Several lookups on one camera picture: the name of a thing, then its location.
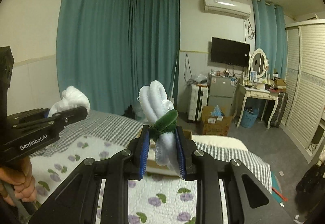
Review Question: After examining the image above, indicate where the open cardboard box on bed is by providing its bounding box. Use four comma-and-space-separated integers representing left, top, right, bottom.
134, 125, 197, 180

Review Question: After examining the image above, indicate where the white oval vanity mirror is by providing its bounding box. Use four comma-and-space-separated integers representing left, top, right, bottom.
249, 48, 269, 78

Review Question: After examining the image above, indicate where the person's left hand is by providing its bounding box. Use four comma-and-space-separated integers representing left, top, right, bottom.
1, 156, 37, 202

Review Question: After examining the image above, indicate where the grey checked bed sheet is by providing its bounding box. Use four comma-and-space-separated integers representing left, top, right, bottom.
31, 110, 272, 200

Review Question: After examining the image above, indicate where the dark striped suitcase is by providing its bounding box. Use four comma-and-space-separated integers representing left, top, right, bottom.
270, 92, 289, 128

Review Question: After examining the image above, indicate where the white flat mop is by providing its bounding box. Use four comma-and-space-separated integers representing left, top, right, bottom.
170, 52, 180, 108

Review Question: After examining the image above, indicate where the white floral quilt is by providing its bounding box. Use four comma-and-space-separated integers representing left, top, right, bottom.
29, 133, 229, 223

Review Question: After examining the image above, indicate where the white fluffy sock bundle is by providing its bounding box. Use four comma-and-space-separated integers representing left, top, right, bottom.
48, 86, 90, 117

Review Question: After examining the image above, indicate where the white air conditioner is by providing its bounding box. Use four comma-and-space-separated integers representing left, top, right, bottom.
203, 0, 251, 19

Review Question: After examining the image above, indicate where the black wall television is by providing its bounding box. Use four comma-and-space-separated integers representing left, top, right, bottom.
210, 37, 250, 67

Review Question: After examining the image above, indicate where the large teal curtain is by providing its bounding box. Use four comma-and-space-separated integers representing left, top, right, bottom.
56, 0, 180, 115

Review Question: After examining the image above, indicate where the white louvered wardrobe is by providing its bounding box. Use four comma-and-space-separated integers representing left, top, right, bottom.
280, 19, 324, 163

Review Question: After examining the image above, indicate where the small teal curtain right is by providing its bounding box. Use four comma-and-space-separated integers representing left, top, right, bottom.
252, 0, 288, 78

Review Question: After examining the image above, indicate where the grey mini fridge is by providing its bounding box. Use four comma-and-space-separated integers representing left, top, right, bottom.
208, 74, 237, 116

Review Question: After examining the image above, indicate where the cardboard box on floor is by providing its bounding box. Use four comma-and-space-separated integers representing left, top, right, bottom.
200, 106, 232, 137

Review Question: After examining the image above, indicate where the white dressing table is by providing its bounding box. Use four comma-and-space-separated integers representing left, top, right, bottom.
234, 84, 279, 129

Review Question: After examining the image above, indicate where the white green chenille flower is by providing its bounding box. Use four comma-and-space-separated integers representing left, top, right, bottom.
138, 80, 182, 177

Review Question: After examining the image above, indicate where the clear water jug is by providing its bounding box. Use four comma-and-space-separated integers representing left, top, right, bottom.
132, 98, 148, 123

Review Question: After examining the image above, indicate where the white suitcase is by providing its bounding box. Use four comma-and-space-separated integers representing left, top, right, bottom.
187, 84, 209, 122

